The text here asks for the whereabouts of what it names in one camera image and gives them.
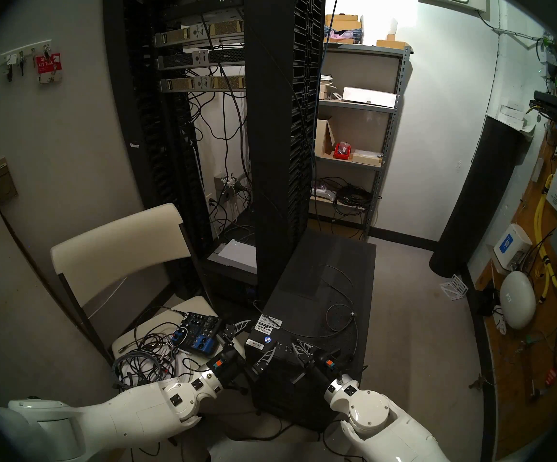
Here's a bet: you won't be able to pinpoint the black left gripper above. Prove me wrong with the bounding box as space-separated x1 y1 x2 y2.
206 320 277 390

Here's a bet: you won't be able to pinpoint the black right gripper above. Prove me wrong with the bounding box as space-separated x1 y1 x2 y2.
290 339 354 385

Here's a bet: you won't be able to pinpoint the black USB cable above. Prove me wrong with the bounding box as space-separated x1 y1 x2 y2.
254 264 360 356

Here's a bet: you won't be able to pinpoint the black workstation tower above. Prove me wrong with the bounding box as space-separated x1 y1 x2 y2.
245 229 378 433

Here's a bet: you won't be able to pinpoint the black blue audio mixer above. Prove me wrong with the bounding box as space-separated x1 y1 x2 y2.
172 312 226 357

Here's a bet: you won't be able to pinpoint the white flat device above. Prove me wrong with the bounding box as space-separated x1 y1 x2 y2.
208 239 258 275

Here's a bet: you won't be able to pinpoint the grey outlet box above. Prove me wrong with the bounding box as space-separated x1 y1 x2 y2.
213 174 240 202

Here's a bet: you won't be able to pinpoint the cream folding chair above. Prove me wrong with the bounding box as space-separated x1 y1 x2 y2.
50 204 251 442

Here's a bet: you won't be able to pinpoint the flat tan box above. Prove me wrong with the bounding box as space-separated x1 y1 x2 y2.
351 149 384 167

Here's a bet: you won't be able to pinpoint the black server rack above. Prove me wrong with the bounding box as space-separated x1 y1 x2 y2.
103 0 327 317

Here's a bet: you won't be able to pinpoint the open cardboard box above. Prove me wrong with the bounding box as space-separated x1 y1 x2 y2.
315 115 337 158

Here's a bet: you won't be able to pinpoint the white oval router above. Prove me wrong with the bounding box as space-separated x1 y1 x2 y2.
500 271 537 330

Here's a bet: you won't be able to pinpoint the plywood backboard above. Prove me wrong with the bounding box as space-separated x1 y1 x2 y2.
483 47 557 459

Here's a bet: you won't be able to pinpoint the white modem blue label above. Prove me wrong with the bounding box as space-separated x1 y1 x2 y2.
493 223 533 272

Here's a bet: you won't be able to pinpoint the grey metal shelf unit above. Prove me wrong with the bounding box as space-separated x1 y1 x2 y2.
307 41 415 241

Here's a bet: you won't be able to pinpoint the beige door panel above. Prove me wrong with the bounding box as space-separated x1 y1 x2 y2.
0 167 110 385

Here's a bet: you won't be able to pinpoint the flat white box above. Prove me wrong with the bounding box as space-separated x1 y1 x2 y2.
342 87 398 108

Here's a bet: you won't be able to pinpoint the gold faced rack server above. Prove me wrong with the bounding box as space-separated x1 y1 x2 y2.
160 75 248 93
153 19 245 48

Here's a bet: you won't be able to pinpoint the black Dell rack server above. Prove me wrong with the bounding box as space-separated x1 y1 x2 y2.
157 48 245 71

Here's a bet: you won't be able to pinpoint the small white box stack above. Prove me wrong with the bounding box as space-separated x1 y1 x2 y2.
497 99 538 135

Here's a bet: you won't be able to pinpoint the large cardboard box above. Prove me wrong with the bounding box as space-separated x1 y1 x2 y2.
326 13 364 44

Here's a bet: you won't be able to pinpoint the red key tag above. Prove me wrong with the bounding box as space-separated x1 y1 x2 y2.
35 53 63 84

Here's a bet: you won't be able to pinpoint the white key hook rack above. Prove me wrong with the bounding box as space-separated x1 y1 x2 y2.
0 45 52 64

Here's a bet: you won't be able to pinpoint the tangled black cable bundle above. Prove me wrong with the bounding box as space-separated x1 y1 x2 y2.
112 321 187 389

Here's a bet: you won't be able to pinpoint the coiled black cables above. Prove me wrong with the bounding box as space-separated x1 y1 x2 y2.
330 183 376 217

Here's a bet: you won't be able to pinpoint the white folded bracket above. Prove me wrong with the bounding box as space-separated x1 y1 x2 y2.
440 273 468 301

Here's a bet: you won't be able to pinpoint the thick yellow cable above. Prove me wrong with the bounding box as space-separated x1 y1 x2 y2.
534 174 557 304

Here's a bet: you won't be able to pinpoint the beige wall plate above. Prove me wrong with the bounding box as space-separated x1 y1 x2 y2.
0 158 19 205

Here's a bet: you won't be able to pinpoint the black network switch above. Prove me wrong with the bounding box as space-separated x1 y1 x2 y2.
530 90 557 127

